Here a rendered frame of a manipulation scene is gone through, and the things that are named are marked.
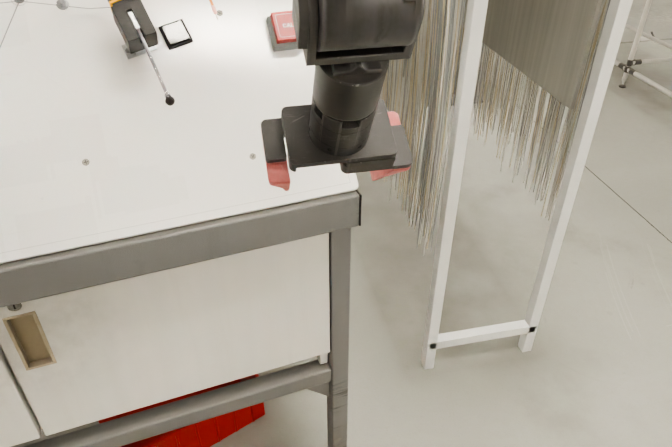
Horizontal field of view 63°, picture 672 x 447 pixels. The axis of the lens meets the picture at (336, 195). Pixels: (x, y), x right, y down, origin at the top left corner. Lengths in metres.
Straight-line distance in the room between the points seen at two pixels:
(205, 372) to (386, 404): 0.70
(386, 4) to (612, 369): 1.67
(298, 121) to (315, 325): 0.65
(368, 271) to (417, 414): 0.60
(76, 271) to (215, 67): 0.37
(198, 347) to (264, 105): 0.46
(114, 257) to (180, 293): 0.16
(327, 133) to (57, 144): 0.51
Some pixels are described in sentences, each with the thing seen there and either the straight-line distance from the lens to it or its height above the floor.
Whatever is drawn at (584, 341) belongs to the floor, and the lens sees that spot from 1.98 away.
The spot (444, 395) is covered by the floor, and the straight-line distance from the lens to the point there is 1.72.
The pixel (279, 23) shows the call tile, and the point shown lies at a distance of 0.93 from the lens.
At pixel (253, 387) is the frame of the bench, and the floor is 0.40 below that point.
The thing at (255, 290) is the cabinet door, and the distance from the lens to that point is 1.01.
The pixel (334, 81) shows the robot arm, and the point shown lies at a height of 1.20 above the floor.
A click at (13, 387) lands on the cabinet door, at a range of 1.10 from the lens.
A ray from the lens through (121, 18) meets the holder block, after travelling 0.86.
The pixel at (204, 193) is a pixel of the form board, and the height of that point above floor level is 0.90.
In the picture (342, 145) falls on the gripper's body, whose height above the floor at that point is 1.13.
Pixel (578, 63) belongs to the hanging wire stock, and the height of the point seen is 0.89.
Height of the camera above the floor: 1.37
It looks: 34 degrees down
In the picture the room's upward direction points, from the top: straight up
